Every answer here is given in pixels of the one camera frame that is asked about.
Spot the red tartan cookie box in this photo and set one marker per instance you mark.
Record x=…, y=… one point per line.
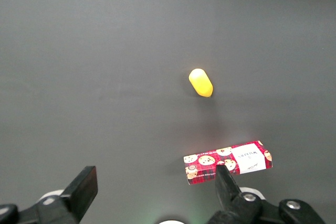
x=207, y=165

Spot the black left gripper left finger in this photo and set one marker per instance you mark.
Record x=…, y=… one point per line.
x=82, y=186

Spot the yellow lemon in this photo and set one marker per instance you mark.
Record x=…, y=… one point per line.
x=200, y=83

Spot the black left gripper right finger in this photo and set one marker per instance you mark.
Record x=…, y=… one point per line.
x=226, y=190

